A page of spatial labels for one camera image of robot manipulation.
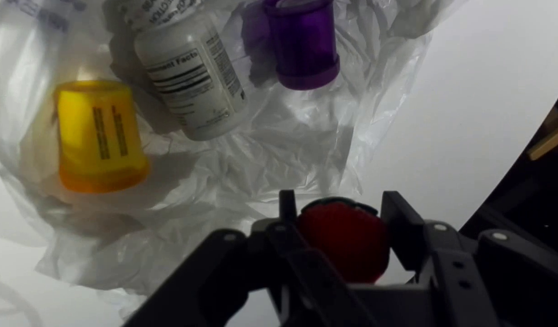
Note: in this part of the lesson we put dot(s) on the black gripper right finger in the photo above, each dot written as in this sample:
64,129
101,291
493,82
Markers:
499,278

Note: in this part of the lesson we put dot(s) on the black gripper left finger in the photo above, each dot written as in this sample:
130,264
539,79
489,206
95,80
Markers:
217,278

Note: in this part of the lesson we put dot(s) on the red plastic cap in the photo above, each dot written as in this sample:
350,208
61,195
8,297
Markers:
351,235

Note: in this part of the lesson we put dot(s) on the clear plastic bag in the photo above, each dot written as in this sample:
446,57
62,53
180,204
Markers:
315,142

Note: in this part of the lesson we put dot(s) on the yellow play dough tub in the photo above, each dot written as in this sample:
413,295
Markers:
101,148

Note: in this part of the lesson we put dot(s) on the purple plastic tub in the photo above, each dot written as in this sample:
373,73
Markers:
304,44

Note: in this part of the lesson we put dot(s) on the white pill bottle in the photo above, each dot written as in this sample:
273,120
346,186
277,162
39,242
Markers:
188,64

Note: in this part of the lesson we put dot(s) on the yellow pencil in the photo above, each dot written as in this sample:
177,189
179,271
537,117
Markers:
544,146

